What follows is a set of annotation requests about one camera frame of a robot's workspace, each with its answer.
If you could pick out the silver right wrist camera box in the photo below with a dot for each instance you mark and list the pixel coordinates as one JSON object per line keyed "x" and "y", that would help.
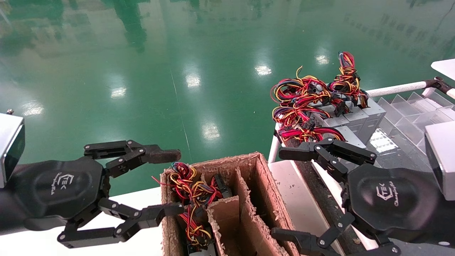
{"x": 442, "y": 156}

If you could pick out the black rubber edge strip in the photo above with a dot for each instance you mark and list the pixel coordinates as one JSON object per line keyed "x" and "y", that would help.
{"x": 316, "y": 192}

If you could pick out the black pipe corner connector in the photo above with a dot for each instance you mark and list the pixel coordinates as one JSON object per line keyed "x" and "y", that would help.
{"x": 439, "y": 84}

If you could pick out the brown cardboard box with dividers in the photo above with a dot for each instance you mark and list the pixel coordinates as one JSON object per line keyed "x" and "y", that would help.
{"x": 259, "y": 185}

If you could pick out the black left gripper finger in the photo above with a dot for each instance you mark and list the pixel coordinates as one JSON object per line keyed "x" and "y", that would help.
{"x": 160, "y": 155}

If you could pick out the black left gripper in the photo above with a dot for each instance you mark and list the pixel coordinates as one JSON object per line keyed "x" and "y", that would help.
{"x": 60, "y": 190}

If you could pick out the clear acrylic divider tray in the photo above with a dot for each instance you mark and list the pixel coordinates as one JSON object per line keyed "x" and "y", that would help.
{"x": 408, "y": 113}

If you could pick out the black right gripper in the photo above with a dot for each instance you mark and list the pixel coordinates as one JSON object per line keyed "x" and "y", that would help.
{"x": 387, "y": 195}

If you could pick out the white pipe leg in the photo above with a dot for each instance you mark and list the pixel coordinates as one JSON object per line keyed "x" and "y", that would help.
{"x": 273, "y": 149}

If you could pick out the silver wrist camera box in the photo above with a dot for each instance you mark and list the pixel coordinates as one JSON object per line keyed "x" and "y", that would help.
{"x": 9, "y": 149}
{"x": 442, "y": 156}

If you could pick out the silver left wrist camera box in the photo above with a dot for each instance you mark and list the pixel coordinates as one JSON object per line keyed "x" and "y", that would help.
{"x": 9, "y": 149}

